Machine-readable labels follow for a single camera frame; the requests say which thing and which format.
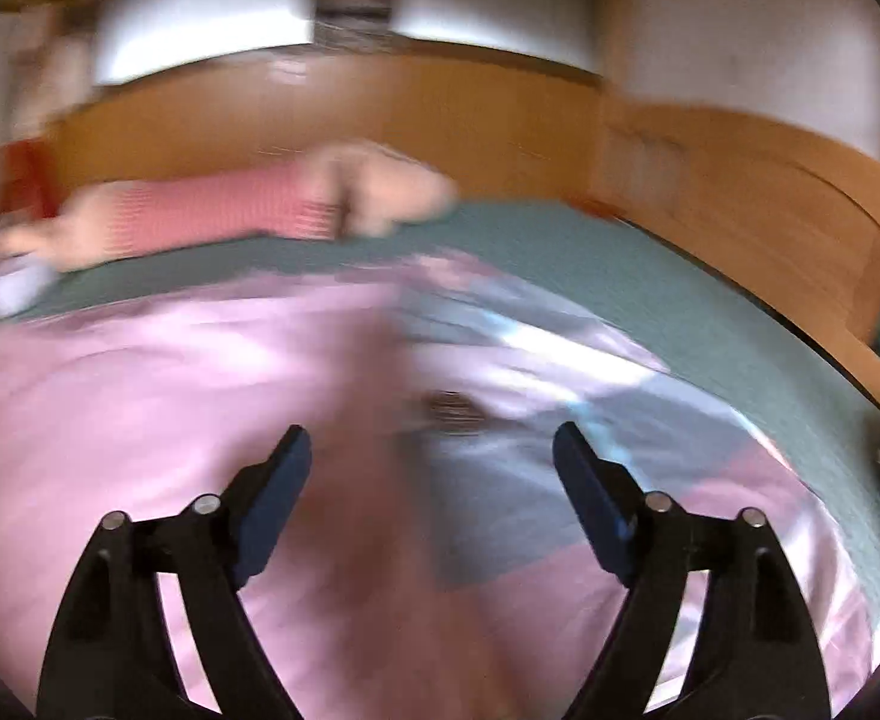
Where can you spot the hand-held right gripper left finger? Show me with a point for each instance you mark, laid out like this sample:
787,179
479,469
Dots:
275,502

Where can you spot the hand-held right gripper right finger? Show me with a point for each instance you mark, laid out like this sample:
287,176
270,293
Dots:
594,502

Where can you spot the lilac jacket with black stripes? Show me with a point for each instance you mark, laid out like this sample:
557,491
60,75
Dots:
147,405

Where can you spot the patterned satin bed sheet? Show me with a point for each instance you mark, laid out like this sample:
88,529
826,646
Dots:
560,345

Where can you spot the cream cushion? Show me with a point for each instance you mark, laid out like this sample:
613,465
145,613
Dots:
222,206

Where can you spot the light blue pillow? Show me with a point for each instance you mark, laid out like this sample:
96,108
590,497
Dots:
16,289

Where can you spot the wooden headboard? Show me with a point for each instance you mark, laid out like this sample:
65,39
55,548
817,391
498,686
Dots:
260,127

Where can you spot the red object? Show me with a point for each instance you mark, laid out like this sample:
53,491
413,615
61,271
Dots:
29,180

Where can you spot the white padded wall panel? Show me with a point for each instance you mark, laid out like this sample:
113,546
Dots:
492,7
200,15

